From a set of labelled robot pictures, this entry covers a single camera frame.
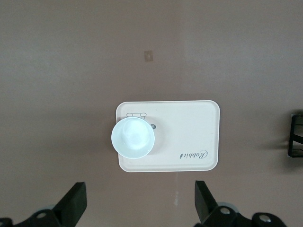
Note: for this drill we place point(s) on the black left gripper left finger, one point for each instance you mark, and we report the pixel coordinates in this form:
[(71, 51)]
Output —
[(71, 208)]

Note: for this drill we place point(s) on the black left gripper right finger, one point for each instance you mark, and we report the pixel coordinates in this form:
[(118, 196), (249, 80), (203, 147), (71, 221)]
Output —
[(208, 212)]

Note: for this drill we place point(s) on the white bowl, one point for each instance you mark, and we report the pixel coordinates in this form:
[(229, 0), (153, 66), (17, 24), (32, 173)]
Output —
[(132, 138)]

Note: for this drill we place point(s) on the beige rabbit print tray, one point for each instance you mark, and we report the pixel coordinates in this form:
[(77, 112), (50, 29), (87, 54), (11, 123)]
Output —
[(184, 132)]

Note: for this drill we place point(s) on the small square table patch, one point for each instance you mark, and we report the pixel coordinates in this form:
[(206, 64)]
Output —
[(148, 56)]

